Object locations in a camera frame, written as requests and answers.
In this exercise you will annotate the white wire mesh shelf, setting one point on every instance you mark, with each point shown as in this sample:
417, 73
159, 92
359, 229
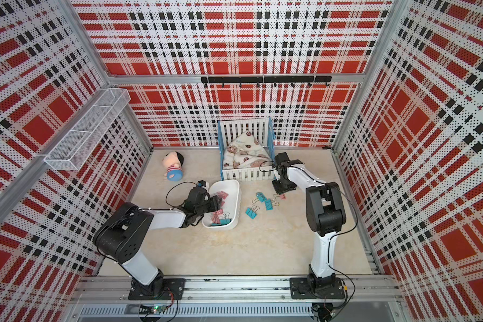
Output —
76, 146

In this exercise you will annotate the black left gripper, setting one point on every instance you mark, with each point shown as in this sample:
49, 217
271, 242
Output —
215, 204

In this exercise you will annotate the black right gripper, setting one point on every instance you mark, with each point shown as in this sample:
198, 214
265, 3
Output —
280, 190

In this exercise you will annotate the printed white blanket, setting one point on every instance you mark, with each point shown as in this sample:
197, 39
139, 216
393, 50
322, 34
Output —
245, 152

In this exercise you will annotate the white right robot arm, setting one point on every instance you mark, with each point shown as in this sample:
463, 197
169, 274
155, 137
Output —
325, 215

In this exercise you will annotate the blue white toy crib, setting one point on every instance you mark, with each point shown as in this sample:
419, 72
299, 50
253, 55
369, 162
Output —
263, 130

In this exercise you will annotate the teal binder clip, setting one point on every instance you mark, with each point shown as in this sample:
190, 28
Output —
260, 197
270, 204
252, 211

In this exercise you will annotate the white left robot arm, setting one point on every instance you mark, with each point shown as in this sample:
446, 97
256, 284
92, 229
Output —
121, 237

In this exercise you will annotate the white plastic storage box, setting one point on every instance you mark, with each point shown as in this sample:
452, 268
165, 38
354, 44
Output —
227, 217

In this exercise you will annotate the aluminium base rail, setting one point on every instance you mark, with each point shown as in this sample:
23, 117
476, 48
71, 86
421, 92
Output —
224, 298

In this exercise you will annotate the black hook rail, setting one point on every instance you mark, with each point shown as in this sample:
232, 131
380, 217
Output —
223, 80

